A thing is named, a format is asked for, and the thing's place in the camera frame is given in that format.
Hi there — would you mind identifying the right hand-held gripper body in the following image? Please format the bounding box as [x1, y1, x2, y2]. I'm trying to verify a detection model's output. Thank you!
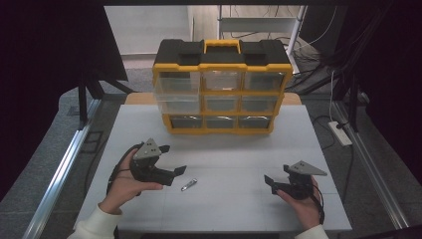
[282, 160, 327, 201]

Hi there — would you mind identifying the person's right hand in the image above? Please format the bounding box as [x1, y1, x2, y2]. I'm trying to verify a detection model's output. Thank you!
[278, 177, 322, 231]

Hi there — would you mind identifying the white metal shelf frame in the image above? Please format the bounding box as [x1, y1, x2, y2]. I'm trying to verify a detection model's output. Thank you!
[217, 4, 308, 56]

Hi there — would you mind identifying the yellow black organizer cabinet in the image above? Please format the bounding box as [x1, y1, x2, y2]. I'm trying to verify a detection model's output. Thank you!
[151, 38, 295, 135]

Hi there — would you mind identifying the black metal stand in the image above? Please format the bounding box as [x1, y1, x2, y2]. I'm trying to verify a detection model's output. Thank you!
[347, 75, 360, 132]
[78, 78, 134, 130]

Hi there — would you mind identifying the person's left white sleeve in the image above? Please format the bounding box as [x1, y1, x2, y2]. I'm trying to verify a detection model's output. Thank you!
[68, 203, 123, 239]

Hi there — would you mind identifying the person's left hand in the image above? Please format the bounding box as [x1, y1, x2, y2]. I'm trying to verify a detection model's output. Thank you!
[99, 148, 164, 215]

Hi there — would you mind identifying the wooden table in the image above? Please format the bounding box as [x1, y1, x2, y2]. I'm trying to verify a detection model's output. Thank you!
[124, 92, 303, 107]

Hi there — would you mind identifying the black plug cable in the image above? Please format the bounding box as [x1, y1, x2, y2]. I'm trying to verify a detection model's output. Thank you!
[312, 115, 349, 150]

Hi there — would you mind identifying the aluminium floor rail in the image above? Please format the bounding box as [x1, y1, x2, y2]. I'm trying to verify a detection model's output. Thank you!
[332, 101, 411, 230]
[22, 99, 103, 239]

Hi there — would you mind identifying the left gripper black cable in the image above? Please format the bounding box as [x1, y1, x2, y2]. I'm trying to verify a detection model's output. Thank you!
[105, 142, 144, 197]

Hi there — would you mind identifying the bundle of floor cables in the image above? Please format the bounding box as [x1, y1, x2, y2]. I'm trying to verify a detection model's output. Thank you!
[284, 35, 336, 95]

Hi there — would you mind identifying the white power strip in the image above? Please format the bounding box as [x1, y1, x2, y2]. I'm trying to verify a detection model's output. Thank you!
[327, 120, 353, 147]

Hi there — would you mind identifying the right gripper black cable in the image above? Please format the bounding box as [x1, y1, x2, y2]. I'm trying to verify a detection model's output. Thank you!
[310, 183, 325, 225]

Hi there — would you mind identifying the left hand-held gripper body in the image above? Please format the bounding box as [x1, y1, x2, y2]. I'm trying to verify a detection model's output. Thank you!
[129, 137, 165, 184]

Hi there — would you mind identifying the transparent pull-out drawer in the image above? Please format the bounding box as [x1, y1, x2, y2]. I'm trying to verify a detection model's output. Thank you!
[153, 72, 202, 114]

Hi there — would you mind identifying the set of clear plastic drawers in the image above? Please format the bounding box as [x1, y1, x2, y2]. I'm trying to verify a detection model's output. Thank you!
[168, 70, 287, 129]

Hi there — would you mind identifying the person's right white sleeve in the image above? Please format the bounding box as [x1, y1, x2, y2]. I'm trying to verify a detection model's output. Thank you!
[294, 224, 329, 239]

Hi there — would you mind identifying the black curtain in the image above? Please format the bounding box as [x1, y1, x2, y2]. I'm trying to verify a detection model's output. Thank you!
[334, 0, 422, 187]
[0, 0, 129, 201]

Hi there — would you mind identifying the white power cord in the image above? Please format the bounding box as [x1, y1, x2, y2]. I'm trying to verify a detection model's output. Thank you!
[328, 70, 336, 123]

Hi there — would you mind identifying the person's white sleeve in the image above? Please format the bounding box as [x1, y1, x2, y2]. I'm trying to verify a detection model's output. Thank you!
[68, 203, 123, 239]
[294, 224, 329, 239]

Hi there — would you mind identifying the silver nail clipper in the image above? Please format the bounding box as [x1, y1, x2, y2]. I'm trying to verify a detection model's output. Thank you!
[180, 178, 198, 192]

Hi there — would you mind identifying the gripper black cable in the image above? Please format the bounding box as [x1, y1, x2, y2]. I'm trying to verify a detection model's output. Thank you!
[310, 183, 325, 225]
[105, 142, 144, 197]

